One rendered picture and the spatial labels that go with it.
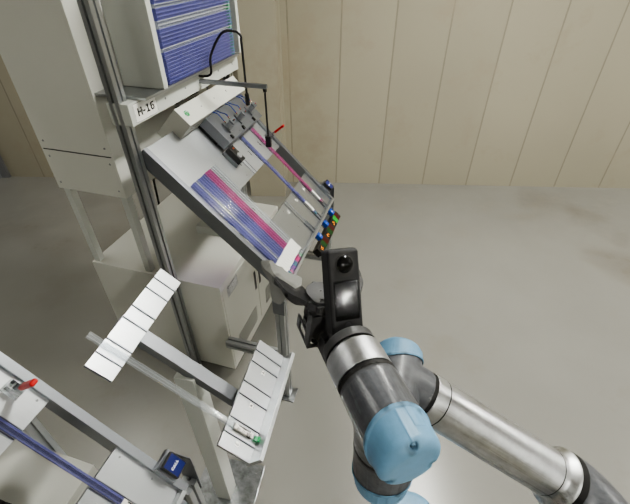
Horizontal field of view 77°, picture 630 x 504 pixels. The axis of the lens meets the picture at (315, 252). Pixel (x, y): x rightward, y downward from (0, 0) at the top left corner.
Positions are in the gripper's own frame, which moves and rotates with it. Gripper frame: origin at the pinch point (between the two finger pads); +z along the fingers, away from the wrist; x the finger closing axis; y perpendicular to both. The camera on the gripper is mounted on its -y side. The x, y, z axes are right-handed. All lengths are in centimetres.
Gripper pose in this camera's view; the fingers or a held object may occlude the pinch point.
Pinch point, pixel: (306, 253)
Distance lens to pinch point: 66.0
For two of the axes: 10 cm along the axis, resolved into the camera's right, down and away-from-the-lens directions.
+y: -1.4, 8.3, 5.4
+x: 9.3, -0.7, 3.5
